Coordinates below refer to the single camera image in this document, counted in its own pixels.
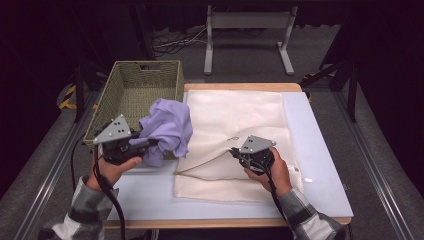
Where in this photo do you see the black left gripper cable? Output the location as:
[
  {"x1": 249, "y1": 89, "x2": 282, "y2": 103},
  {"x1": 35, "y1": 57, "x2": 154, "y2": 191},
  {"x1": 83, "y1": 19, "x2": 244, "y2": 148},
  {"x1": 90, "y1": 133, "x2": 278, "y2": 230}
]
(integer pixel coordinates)
[{"x1": 92, "y1": 144, "x2": 127, "y2": 240}]

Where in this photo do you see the cream mesh laundry bag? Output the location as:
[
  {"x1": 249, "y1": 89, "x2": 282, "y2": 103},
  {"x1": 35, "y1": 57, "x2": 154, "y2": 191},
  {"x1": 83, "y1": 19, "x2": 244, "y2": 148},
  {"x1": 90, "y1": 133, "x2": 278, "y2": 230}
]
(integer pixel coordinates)
[{"x1": 173, "y1": 89, "x2": 304, "y2": 204}]

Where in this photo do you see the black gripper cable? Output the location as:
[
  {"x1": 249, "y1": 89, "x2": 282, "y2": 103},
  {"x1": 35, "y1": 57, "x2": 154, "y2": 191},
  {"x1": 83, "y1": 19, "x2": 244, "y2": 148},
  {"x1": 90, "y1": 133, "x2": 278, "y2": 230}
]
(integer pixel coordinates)
[
  {"x1": 264, "y1": 169, "x2": 288, "y2": 224},
  {"x1": 92, "y1": 144, "x2": 127, "y2": 240}
]

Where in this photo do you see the green woven basket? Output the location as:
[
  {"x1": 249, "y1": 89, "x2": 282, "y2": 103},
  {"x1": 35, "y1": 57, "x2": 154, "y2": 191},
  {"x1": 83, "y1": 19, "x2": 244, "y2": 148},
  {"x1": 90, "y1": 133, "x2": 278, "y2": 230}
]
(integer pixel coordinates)
[{"x1": 83, "y1": 59, "x2": 185, "y2": 160}]

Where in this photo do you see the purple cloth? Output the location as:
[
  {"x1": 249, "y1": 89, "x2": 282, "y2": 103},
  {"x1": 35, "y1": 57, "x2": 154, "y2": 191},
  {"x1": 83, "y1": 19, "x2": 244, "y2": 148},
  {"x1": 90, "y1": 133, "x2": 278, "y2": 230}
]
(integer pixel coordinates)
[{"x1": 129, "y1": 98, "x2": 194, "y2": 168}]

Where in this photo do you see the person's right hand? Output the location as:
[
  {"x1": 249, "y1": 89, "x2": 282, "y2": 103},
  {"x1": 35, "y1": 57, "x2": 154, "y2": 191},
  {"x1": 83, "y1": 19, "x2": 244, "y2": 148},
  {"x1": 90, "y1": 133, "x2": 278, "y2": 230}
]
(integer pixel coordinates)
[{"x1": 244, "y1": 146, "x2": 294, "y2": 198}]

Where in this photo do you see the person's left hand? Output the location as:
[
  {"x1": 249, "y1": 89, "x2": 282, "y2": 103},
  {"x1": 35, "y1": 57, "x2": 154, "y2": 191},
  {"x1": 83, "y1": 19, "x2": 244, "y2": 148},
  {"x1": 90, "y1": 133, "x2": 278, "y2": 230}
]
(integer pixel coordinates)
[{"x1": 87, "y1": 154, "x2": 143, "y2": 193}]

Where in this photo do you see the yellow black striped tape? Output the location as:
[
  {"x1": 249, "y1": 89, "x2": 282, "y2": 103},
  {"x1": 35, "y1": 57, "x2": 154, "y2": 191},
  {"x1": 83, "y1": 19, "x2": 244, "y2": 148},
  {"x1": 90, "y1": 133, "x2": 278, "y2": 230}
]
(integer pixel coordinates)
[{"x1": 59, "y1": 84, "x2": 78, "y2": 110}]

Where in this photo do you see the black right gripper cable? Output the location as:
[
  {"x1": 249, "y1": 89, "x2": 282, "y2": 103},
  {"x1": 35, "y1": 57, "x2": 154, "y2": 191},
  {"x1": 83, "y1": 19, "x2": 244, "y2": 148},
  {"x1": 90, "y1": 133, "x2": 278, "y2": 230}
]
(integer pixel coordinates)
[{"x1": 264, "y1": 169, "x2": 288, "y2": 224}]

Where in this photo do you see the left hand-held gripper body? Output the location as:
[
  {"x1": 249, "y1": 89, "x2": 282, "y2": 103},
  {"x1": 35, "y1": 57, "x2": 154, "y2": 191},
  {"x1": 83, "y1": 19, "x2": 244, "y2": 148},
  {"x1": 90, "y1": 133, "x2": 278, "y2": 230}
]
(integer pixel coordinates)
[{"x1": 92, "y1": 114, "x2": 151, "y2": 166}]

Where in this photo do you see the grey metal stand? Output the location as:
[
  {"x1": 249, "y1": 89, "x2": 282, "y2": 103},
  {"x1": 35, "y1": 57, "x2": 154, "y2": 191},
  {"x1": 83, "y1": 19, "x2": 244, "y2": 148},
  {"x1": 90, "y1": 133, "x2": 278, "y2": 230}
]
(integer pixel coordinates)
[{"x1": 203, "y1": 4, "x2": 299, "y2": 76}]

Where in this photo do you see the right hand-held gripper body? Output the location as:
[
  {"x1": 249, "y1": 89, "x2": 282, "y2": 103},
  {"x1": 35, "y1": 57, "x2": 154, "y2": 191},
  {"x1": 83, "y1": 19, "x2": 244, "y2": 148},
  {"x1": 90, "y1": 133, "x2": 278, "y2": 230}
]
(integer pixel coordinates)
[{"x1": 238, "y1": 135, "x2": 277, "y2": 176}]

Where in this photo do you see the black metal stand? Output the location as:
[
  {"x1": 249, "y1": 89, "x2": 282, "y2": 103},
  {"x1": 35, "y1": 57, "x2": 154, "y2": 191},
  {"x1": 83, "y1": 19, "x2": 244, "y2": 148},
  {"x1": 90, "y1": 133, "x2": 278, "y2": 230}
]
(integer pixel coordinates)
[
  {"x1": 299, "y1": 59, "x2": 360, "y2": 123},
  {"x1": 64, "y1": 61, "x2": 101, "y2": 124}
]

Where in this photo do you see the bundle of floor cables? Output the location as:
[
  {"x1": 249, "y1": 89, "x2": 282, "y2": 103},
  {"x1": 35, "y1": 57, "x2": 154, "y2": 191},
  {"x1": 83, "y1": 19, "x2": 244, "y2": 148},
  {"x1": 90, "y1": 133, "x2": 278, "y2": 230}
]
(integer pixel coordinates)
[{"x1": 151, "y1": 26, "x2": 208, "y2": 58}]

